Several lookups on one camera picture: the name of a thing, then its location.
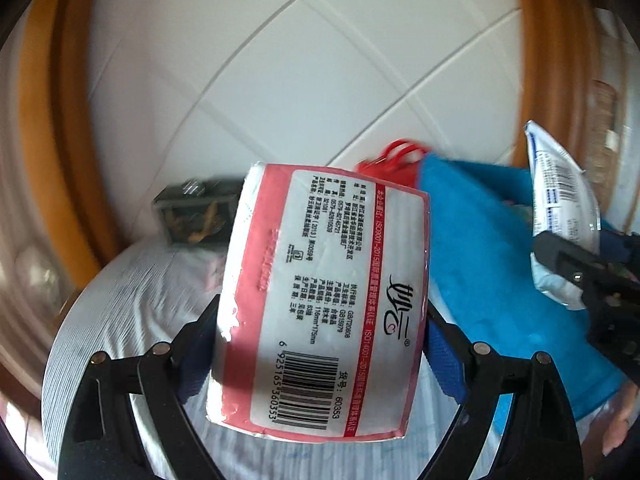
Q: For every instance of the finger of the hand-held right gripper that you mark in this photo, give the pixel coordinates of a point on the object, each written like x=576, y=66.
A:
x=622, y=250
x=565, y=260

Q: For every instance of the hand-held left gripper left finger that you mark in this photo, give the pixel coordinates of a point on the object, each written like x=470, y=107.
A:
x=197, y=360

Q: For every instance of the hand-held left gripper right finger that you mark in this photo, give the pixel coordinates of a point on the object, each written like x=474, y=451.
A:
x=445, y=360

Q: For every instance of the white wet wipe pack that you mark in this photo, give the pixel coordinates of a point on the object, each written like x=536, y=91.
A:
x=560, y=195

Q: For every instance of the blue plastic crate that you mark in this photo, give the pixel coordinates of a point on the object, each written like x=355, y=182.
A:
x=490, y=260

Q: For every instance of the cloth-covered round desktop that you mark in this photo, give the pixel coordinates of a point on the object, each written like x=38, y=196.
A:
x=150, y=280

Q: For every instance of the person's right hand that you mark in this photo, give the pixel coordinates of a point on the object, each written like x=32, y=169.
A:
x=620, y=420

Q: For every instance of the rolled patterned mat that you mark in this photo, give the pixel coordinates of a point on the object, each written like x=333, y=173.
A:
x=607, y=120

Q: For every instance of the black gift box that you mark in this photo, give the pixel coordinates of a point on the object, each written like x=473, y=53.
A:
x=195, y=220

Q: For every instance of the red small suitcase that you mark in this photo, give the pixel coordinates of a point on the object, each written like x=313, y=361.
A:
x=395, y=160

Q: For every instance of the sheer curtain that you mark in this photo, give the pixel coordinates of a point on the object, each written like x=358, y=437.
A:
x=20, y=210

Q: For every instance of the orange wooden frame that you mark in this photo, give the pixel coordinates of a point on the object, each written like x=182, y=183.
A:
x=560, y=60
x=65, y=110

